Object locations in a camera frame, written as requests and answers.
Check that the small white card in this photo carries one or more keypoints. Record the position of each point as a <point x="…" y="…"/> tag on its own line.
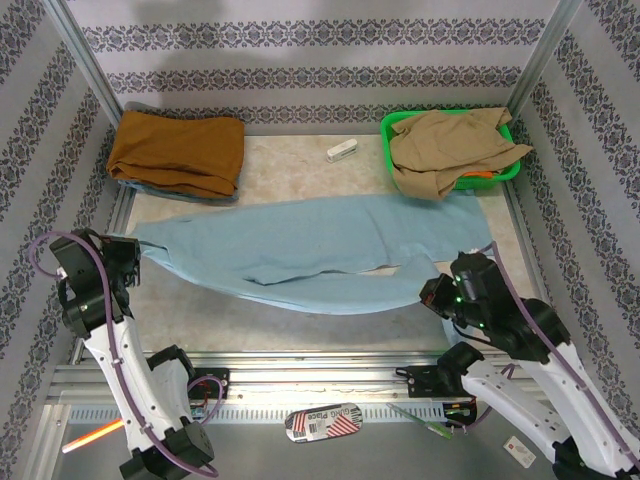
<point x="520" y="451"/>

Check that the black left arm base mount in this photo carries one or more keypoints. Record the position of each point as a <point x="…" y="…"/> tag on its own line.
<point x="212" y="382"/>

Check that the orange item in basket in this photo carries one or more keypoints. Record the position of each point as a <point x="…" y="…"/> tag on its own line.
<point x="480" y="175"/>

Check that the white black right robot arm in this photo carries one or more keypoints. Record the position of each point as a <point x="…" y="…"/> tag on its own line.
<point x="550" y="400"/>

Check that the green pen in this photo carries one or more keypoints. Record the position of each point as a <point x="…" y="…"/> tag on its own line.
<point x="420" y="422"/>

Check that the light blue trousers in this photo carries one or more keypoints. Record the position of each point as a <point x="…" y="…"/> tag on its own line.
<point x="300" y="235"/>

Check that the small white device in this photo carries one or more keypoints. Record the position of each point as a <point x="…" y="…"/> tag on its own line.
<point x="342" y="151"/>

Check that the circuit board with green light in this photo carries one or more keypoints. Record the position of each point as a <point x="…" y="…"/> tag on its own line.
<point x="197" y="412"/>

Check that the beige trousers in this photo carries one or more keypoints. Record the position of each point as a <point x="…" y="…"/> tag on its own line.
<point x="440" y="150"/>

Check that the green plastic basket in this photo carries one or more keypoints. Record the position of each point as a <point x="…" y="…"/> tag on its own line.
<point x="386" y="135"/>

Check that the aluminium mounting rail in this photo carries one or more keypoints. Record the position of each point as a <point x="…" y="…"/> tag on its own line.
<point x="315" y="372"/>

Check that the brown folded trousers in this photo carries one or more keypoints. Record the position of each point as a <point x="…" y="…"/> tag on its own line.
<point x="180" y="150"/>

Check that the striped flag sticker label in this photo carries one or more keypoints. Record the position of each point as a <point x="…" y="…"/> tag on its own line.
<point x="325" y="422"/>

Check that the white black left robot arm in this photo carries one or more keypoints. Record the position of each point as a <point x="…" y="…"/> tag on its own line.
<point x="130" y="380"/>

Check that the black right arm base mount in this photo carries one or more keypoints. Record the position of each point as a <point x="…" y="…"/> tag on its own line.
<point x="420" y="382"/>

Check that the aluminium frame post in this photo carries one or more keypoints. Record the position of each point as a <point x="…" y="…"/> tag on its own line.
<point x="542" y="55"/>
<point x="85" y="60"/>

